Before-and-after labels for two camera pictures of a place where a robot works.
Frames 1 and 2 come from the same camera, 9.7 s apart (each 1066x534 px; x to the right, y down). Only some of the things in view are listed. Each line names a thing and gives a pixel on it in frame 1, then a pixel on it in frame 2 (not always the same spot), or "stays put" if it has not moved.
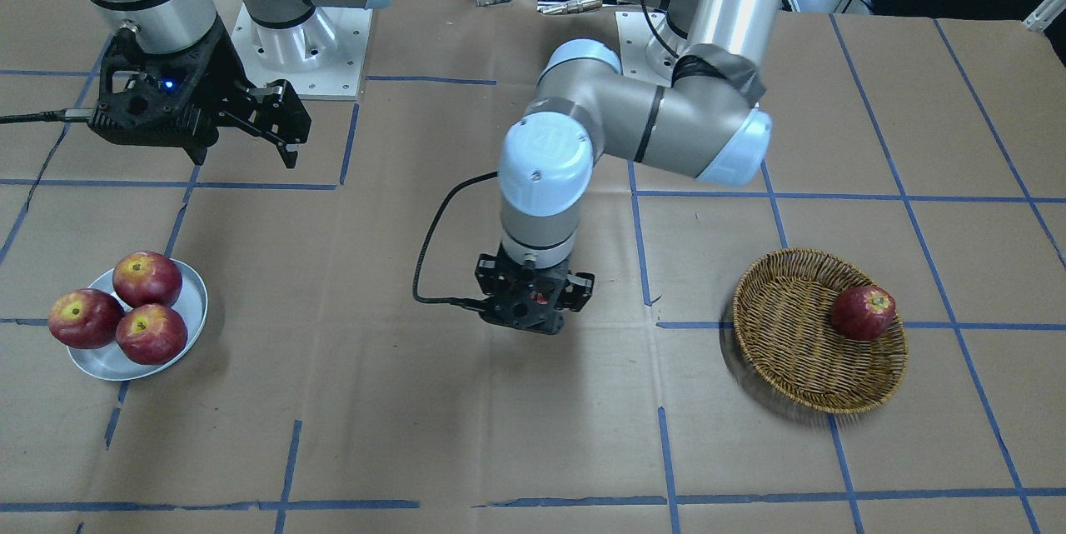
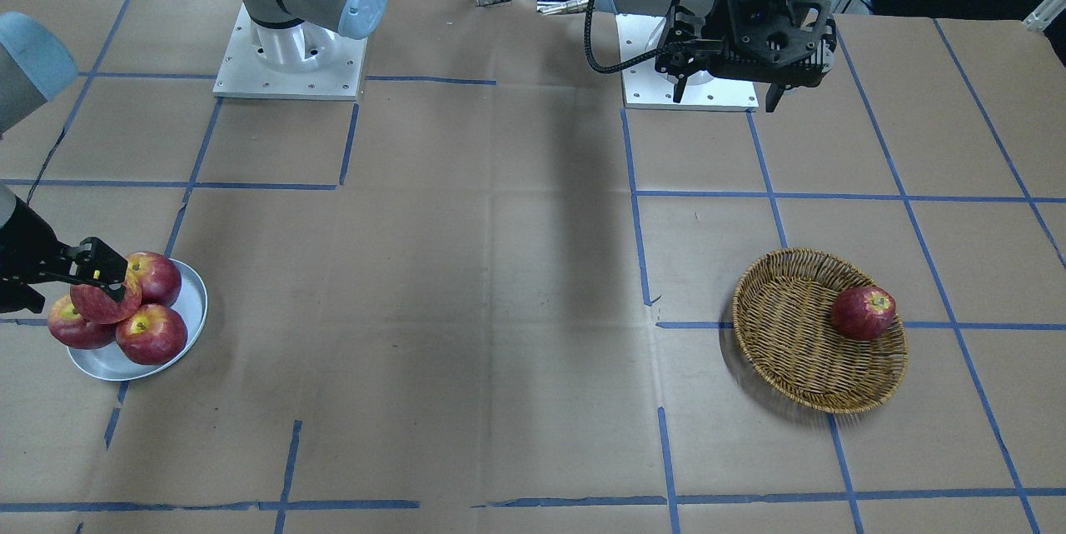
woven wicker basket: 782,312 stays put
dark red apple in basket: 863,312 stays put
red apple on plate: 151,334 stays put
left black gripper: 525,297 -> 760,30
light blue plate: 110,361 stays put
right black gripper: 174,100 -> 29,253
